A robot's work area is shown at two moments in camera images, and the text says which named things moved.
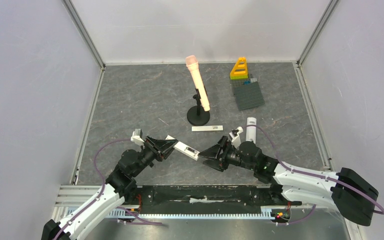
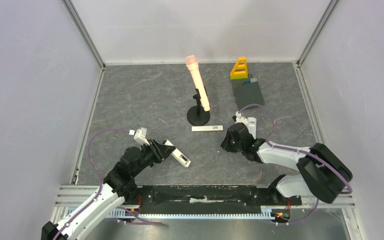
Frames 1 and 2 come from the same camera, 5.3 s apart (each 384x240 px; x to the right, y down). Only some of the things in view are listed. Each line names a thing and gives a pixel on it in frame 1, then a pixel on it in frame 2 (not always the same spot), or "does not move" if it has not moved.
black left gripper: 161,148 does not move
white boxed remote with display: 184,148 → 178,155
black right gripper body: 223,154 → 231,140
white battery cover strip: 207,128 does not move
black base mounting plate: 240,199 does not move
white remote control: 251,131 does not move
